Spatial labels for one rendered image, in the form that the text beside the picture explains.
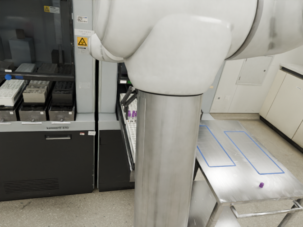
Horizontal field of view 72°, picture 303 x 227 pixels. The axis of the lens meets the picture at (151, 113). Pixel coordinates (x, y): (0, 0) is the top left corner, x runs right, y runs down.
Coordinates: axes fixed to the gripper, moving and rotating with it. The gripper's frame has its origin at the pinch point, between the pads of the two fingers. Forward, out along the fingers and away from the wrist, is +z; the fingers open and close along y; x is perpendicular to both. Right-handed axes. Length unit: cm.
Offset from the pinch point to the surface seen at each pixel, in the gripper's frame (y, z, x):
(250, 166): 51, 13, -26
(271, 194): 49, 13, -42
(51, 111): -46, 15, 29
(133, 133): -2.9, 8.3, -2.7
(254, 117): 224, 92, 149
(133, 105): 1.7, 8.7, 27.2
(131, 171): -6.4, 14.6, -21.7
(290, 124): 229, 69, 94
